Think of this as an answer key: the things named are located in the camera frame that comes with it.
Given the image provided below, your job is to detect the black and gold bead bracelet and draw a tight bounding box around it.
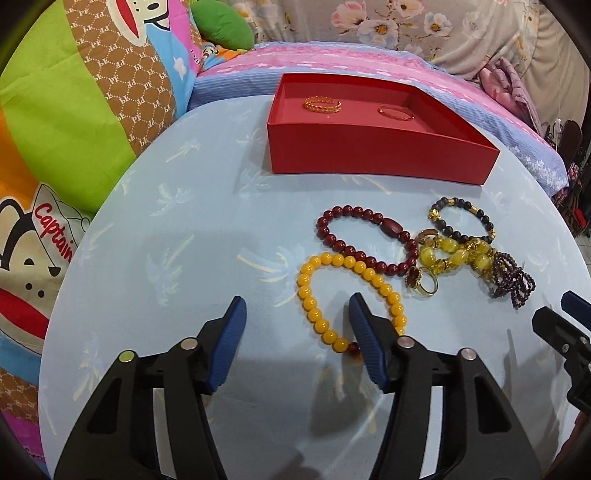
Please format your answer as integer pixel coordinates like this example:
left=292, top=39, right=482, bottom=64
left=428, top=197, right=497, bottom=243

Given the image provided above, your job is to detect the purple bead bracelet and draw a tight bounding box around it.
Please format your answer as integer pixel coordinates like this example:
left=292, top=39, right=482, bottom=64
left=482, top=251, right=536, bottom=300

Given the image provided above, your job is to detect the gold chain bracelet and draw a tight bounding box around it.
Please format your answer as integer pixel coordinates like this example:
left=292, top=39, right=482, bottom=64
left=303, top=95, right=342, bottom=114

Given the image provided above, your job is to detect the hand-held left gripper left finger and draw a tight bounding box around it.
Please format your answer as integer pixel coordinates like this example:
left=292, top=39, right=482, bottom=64
left=54, top=295, right=247, bottom=480

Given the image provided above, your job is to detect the yellow glass bead bracelet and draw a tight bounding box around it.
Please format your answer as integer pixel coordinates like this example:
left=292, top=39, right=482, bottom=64
left=418, top=235, right=495, bottom=278

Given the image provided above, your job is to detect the grey floral blanket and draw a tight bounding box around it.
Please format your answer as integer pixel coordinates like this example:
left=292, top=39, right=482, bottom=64
left=222, top=0, right=580, bottom=139

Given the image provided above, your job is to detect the dark metal chair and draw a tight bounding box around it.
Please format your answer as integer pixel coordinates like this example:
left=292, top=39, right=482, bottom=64
left=545, top=119, right=589, bottom=208

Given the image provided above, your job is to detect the thin red bangle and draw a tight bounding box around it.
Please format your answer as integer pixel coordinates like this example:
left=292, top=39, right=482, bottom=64
left=376, top=105, right=414, bottom=123

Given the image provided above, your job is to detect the purple cloth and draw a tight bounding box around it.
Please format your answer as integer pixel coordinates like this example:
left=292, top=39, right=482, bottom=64
left=478, top=58, right=541, bottom=134

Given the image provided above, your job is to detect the gold ring with red stone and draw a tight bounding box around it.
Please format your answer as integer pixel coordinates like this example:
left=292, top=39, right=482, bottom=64
left=405, top=267, right=439, bottom=298

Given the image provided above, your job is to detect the pink and blue striped bedsheet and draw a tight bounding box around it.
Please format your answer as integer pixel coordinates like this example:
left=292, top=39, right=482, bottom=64
left=187, top=39, right=568, bottom=199

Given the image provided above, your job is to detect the red cardboard box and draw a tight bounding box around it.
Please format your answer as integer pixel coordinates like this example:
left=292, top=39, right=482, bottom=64
left=266, top=72, right=501, bottom=186

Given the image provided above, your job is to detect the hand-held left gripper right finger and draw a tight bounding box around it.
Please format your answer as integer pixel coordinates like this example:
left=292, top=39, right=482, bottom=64
left=348, top=292, right=541, bottom=480

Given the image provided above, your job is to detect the green pillow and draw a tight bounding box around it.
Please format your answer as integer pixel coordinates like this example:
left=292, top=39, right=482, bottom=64
left=190, top=0, right=254, bottom=51

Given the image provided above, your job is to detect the monkey print blanket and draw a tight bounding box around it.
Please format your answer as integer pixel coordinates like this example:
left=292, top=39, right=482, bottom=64
left=0, top=0, right=208, bottom=467

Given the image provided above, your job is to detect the dark red bead bracelet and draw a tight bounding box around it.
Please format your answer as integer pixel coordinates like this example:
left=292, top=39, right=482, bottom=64
left=316, top=206, right=419, bottom=278

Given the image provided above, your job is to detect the cartoon print pillow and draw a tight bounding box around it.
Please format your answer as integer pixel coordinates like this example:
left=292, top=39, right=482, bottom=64
left=198, top=41, right=247, bottom=72

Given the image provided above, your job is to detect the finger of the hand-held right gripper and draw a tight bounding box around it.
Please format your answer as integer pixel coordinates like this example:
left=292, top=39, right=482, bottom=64
left=560, top=291, right=591, bottom=332
left=531, top=307, right=591, bottom=407

